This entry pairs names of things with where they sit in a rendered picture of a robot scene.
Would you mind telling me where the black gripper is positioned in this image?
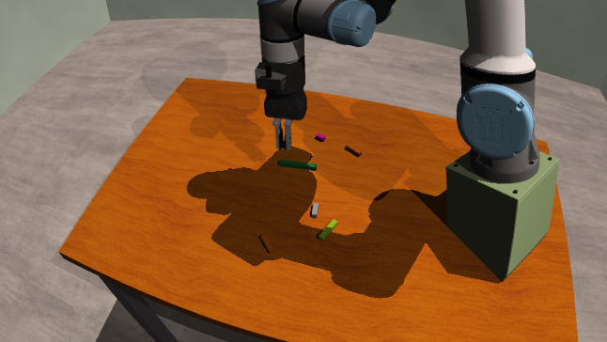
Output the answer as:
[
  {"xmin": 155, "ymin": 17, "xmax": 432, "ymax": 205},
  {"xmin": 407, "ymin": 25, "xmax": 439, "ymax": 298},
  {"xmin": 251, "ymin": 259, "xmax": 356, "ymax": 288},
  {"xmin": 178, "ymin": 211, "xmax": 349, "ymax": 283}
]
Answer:
[{"xmin": 255, "ymin": 35, "xmax": 307, "ymax": 150}]

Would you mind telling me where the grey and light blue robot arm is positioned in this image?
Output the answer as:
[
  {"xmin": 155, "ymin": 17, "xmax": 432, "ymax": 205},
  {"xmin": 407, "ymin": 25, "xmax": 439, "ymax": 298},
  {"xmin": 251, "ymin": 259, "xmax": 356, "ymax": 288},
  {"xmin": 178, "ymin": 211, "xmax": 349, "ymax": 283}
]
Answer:
[{"xmin": 257, "ymin": 0, "xmax": 540, "ymax": 183}]

